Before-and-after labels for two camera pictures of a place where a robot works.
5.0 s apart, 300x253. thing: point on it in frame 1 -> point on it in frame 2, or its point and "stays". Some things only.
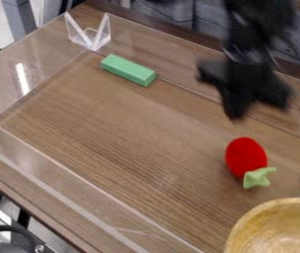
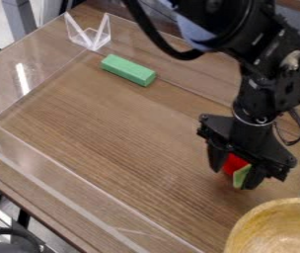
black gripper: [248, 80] -> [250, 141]
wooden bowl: [278, 226] stays
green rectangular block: [134, 71] stays
